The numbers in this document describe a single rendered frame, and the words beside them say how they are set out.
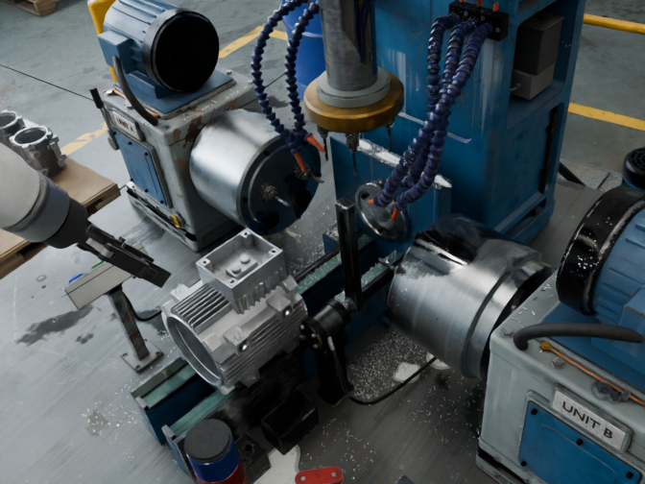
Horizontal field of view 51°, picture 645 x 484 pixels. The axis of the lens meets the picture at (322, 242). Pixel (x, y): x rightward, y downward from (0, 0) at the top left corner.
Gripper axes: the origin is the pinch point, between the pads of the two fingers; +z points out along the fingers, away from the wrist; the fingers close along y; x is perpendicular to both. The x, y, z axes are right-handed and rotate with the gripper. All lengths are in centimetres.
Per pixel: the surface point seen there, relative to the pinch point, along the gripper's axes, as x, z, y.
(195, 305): 1.0, 9.2, -6.1
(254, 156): -28.9, 21.7, 15.5
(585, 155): -140, 219, 33
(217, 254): -8.1, 11.7, -1.2
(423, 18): -65, 14, -7
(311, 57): -104, 142, 142
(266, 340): -0.7, 20.0, -14.9
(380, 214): -34, 41, -6
